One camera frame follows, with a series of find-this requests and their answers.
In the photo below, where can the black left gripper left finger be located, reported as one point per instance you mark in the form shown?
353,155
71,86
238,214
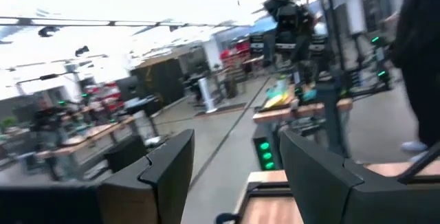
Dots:
165,182

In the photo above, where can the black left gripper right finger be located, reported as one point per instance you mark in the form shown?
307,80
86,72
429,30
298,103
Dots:
316,182

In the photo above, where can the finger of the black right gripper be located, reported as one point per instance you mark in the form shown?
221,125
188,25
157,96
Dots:
256,43
318,43

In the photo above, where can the black background robot arm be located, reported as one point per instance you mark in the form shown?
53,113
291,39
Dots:
381,62
48,124

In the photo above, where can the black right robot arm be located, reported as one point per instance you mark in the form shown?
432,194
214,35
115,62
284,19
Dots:
306,21

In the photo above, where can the red shelf rack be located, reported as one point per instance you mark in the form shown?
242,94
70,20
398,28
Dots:
237,48

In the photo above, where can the black bin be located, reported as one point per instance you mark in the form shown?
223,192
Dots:
230,88

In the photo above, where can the black box with green lights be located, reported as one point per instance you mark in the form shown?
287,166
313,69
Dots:
266,155

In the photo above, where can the wooden workbench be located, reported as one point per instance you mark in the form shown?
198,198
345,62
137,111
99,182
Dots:
86,138
299,111

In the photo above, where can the white tower fan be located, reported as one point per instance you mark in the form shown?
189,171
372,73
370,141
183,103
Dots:
207,95

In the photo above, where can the black partition panel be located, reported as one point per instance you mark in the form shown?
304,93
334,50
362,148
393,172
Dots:
161,79

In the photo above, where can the standing person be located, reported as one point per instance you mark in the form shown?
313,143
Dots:
419,62

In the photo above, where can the black rig post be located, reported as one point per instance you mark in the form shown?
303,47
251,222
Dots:
330,28

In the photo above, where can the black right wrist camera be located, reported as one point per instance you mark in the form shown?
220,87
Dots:
287,15

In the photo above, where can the black hook on table frame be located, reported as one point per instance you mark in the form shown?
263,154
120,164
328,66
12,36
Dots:
225,218

